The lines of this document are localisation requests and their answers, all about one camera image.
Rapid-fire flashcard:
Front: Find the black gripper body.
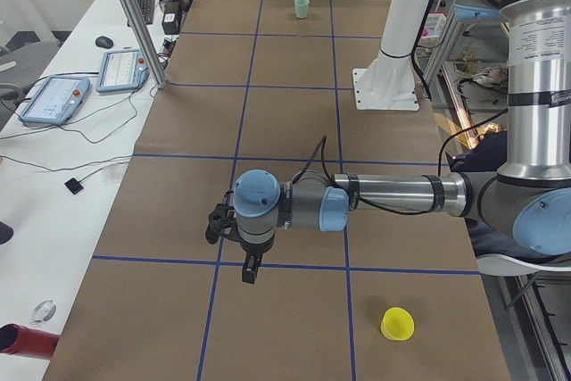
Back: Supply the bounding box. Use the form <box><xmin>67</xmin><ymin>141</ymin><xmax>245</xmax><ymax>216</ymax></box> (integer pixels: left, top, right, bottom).
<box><xmin>240</xmin><ymin>240</ymin><xmax>274</xmax><ymax>264</ymax></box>

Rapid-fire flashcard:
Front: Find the yellow plastic cup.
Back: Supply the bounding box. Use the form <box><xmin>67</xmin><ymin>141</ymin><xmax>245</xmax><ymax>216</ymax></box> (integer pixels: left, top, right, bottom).
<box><xmin>380</xmin><ymin>307</ymin><xmax>415</xmax><ymax>341</ymax></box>

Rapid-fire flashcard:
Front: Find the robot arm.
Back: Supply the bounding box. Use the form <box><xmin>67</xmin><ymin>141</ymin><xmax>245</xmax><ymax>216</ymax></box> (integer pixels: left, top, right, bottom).
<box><xmin>230</xmin><ymin>0</ymin><xmax>570</xmax><ymax>283</ymax></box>

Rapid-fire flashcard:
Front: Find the green plastic cup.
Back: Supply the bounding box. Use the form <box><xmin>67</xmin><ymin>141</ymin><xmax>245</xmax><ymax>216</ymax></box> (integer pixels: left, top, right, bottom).
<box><xmin>294</xmin><ymin>0</ymin><xmax>310</xmax><ymax>19</ymax></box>

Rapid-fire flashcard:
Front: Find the small black square pad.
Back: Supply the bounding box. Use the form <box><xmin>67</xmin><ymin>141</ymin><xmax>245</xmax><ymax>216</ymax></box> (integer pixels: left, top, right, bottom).
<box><xmin>64</xmin><ymin>178</ymin><xmax>84</xmax><ymax>195</ymax></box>

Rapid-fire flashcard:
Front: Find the far blue teach pendant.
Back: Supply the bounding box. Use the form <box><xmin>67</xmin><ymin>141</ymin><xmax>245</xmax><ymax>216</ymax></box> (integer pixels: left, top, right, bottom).
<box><xmin>95</xmin><ymin>49</ymin><xmax>149</xmax><ymax>93</ymax></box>

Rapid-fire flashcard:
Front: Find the blue teach pendant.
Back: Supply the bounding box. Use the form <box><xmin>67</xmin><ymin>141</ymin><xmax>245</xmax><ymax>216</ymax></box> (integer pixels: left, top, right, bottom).
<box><xmin>20</xmin><ymin>76</ymin><xmax>90</xmax><ymax>126</ymax></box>
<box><xmin>95</xmin><ymin>49</ymin><xmax>149</xmax><ymax>93</ymax></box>

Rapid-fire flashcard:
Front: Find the near blue teach pendant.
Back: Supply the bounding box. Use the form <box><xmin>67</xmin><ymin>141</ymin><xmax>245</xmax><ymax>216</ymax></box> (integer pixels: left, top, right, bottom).
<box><xmin>20</xmin><ymin>76</ymin><xmax>90</xmax><ymax>126</ymax></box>

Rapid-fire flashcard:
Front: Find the red cylinder bottle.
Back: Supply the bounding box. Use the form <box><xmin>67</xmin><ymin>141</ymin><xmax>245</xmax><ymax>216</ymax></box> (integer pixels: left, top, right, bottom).
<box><xmin>1</xmin><ymin>324</ymin><xmax>60</xmax><ymax>360</ymax></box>

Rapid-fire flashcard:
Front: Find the black computer mouse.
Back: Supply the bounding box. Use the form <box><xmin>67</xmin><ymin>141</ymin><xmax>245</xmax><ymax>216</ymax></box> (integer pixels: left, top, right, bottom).
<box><xmin>95</xmin><ymin>36</ymin><xmax>114</xmax><ymax>49</ymax></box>

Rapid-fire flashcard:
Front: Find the black box with label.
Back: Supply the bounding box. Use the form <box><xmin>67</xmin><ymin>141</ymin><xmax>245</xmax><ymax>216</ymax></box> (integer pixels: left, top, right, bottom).
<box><xmin>161</xmin><ymin>0</ymin><xmax>189</xmax><ymax>35</ymax></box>

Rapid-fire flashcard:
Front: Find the black keyboard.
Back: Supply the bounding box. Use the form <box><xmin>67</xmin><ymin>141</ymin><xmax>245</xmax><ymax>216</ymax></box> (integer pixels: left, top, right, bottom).
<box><xmin>137</xmin><ymin>0</ymin><xmax>156</xmax><ymax>25</ymax></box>

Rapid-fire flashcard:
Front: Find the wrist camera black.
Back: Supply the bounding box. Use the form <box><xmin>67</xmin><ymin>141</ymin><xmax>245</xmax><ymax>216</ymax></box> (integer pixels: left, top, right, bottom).
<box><xmin>205</xmin><ymin>203</ymin><xmax>240</xmax><ymax>244</ymax></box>

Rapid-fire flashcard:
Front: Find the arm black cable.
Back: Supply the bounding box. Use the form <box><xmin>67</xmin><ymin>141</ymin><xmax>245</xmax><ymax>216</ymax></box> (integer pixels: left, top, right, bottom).
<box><xmin>292</xmin><ymin>106</ymin><xmax>509</xmax><ymax>215</ymax></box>

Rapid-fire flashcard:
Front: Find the aluminium frame post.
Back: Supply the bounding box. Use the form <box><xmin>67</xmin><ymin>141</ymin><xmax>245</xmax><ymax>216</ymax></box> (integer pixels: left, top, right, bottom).
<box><xmin>119</xmin><ymin>0</ymin><xmax>167</xmax><ymax>89</ymax></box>

